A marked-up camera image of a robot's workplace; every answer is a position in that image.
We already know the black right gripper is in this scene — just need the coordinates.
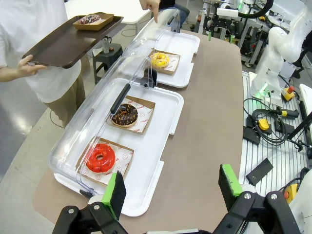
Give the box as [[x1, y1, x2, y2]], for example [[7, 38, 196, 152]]
[[204, 16, 241, 44]]

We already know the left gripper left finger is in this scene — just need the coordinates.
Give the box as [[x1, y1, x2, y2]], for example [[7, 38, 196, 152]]
[[52, 170, 129, 234]]

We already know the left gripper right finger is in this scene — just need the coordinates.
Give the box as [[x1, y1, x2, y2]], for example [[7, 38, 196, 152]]
[[213, 163, 302, 234]]

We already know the brown cardboard donut box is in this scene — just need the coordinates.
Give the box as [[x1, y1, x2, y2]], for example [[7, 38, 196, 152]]
[[73, 13, 115, 31], [148, 48, 181, 76], [77, 137, 135, 187], [108, 95, 156, 136]]

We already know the dark donut with colourful sprinkles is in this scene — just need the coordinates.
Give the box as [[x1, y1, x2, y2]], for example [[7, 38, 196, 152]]
[[79, 14, 102, 25]]

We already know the brown plastic serving tray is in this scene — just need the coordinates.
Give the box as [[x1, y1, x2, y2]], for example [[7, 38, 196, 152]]
[[21, 16, 124, 69]]

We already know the person's right forearm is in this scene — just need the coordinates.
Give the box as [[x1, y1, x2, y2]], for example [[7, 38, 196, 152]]
[[0, 65, 20, 82]]

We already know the red glazed donut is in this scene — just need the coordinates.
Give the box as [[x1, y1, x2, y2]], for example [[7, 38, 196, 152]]
[[85, 143, 116, 173]]

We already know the yellow glazed sprinkle donut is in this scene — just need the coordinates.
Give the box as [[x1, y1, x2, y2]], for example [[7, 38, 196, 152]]
[[150, 52, 170, 69]]

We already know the chocolate donut with nuts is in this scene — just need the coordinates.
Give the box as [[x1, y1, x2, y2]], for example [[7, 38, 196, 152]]
[[111, 103, 139, 128]]

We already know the person in white t-shirt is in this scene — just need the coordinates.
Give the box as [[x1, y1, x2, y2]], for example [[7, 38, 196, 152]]
[[0, 0, 86, 129]]

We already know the person's left hand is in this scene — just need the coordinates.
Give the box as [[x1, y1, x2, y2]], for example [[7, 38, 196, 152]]
[[139, 0, 161, 24]]

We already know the person's right hand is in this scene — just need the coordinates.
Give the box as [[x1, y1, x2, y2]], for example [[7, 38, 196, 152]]
[[16, 54, 48, 78]]

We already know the flat black plate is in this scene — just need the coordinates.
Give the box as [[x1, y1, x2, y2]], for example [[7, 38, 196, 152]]
[[245, 157, 274, 186]]

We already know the white printed paper liner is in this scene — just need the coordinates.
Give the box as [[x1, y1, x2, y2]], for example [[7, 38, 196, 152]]
[[112, 98, 154, 134], [81, 145, 134, 182], [150, 52, 180, 71]]

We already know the white display case base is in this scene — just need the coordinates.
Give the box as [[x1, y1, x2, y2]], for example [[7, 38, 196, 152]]
[[135, 30, 201, 88]]

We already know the left white display case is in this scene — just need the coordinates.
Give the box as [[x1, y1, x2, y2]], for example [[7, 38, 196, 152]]
[[53, 78, 185, 217]]

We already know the yellow emergency stop box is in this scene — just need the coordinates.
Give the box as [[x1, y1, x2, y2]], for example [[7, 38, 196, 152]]
[[284, 184, 299, 204], [281, 85, 297, 102]]

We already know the yellow hand pendant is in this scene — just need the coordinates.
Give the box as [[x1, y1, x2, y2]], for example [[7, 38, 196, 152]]
[[258, 118, 271, 131]]

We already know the clear display case lid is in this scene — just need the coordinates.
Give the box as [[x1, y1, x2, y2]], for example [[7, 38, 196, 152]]
[[121, 8, 181, 64], [48, 55, 158, 195]]

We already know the white table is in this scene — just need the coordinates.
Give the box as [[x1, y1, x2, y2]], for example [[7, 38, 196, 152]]
[[64, 0, 151, 24]]

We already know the dark green stool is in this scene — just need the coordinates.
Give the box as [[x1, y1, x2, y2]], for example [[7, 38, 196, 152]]
[[92, 43, 124, 85]]

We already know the small bottle on stool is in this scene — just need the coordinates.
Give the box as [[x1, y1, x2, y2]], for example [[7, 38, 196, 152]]
[[101, 36, 112, 54]]

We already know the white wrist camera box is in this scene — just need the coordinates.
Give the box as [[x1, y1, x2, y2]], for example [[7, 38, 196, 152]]
[[216, 7, 238, 18]]

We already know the aluminium slotted base plate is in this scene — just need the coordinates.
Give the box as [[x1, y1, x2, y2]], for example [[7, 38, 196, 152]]
[[238, 71, 312, 195]]

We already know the black coiled cable bundle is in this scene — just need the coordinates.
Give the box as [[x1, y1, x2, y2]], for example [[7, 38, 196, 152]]
[[243, 97, 291, 147]]

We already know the black yellow enable handle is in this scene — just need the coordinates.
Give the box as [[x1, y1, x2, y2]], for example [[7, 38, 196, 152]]
[[275, 109, 299, 119]]

